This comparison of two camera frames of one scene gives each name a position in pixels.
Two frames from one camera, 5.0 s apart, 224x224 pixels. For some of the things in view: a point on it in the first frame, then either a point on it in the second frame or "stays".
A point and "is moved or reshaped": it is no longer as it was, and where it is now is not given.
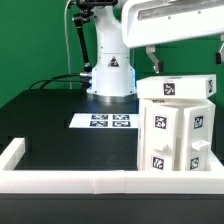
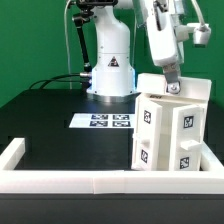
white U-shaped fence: x=104 y=182 stays
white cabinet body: x=180 y=104 → x=167 y=102
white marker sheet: x=104 y=120 stays
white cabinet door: x=194 y=138 is moved or reshaped
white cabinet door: x=161 y=138 → x=147 y=150
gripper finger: x=220 y=54 → x=172 y=71
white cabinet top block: x=199 y=86 is moved or reshaped
